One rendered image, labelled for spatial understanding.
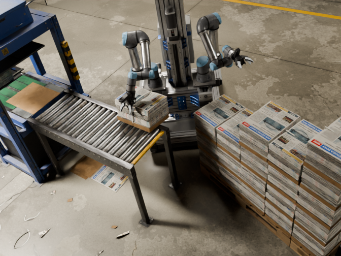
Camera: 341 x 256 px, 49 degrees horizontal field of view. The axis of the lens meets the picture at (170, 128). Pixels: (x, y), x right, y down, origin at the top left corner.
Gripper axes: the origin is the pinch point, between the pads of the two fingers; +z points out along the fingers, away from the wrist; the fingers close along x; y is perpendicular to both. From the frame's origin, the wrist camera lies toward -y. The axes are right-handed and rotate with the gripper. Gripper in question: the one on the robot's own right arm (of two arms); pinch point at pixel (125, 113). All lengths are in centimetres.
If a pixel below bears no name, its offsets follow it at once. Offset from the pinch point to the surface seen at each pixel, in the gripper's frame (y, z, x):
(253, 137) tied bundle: 21, -10, -108
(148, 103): 14.1, -10.8, -12.6
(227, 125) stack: 47, -5, -74
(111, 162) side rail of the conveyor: -17.6, 39.4, -7.4
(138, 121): 10.8, 7.0, -7.3
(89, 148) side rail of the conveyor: -18.2, 36.0, 19.7
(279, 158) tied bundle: 17, -3, -132
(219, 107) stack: 61, -14, -57
